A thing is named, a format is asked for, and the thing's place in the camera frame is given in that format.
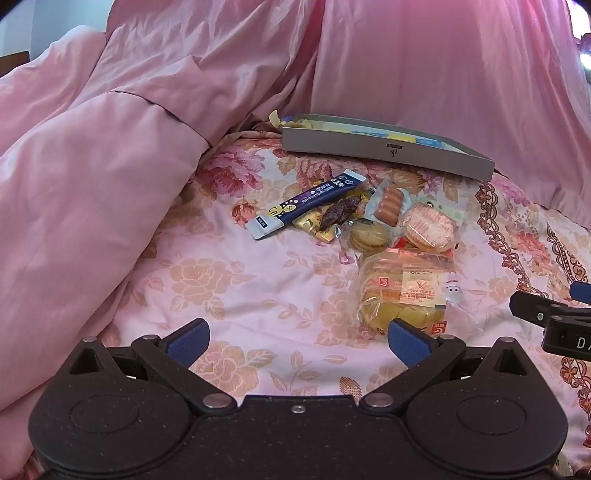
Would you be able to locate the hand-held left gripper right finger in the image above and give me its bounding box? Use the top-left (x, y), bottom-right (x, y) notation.
top-left (359, 318), bottom-right (539, 414)

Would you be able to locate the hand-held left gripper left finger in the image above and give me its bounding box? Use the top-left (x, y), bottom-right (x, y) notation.
top-left (55, 318), bottom-right (236, 414)

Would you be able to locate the clear bag of yellow cakes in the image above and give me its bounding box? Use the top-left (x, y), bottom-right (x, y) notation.
top-left (355, 247), bottom-right (467, 340)

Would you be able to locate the round biscuit packet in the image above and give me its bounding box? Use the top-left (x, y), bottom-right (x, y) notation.
top-left (342, 217), bottom-right (393, 257)

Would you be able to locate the pink rice cracker packet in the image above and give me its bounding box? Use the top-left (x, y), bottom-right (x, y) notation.
top-left (397, 200), bottom-right (465, 254)

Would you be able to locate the sausage packet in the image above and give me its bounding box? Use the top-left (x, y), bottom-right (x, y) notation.
top-left (367, 178), bottom-right (419, 227)

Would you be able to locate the yellow-green snack packet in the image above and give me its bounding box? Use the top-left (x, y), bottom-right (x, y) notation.
top-left (318, 190), bottom-right (374, 232)

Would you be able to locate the gold foil snack packet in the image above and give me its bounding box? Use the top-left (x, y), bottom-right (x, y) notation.
top-left (292, 205), bottom-right (352, 243)

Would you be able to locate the blue stick packet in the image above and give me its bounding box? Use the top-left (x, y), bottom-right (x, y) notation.
top-left (245, 169), bottom-right (368, 240)

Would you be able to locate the grey cardboard box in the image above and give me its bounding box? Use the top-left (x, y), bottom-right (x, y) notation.
top-left (281, 112), bottom-right (496, 181)

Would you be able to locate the floral bedsheet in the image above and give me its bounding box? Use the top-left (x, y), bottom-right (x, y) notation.
top-left (0, 129), bottom-right (591, 480)

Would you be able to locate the pink duvet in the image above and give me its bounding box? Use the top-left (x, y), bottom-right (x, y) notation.
top-left (0, 0), bottom-right (591, 416)

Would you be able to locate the yellow crumpled wrapper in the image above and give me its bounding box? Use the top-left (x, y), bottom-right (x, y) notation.
top-left (265, 109), bottom-right (315, 132)

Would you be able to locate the wooden headboard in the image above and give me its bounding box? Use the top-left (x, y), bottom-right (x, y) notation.
top-left (0, 52), bottom-right (29, 78)

